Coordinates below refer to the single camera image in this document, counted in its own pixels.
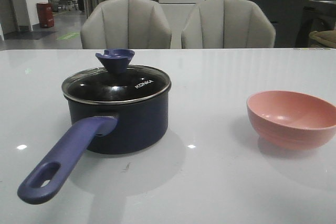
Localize glass lid blue knob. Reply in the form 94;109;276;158
61;49;171;105

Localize pink plastic bowl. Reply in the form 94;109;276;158
246;90;335;150

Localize dark blue saucepan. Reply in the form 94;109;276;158
17;77;172;205

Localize left beige upholstered chair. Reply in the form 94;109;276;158
80;0;172;49

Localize beige upholstered chair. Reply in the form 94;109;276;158
80;0;172;49
181;0;276;49

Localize right beige upholstered chair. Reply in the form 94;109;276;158
181;0;276;49

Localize dark washing machine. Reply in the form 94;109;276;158
295;0;335;47

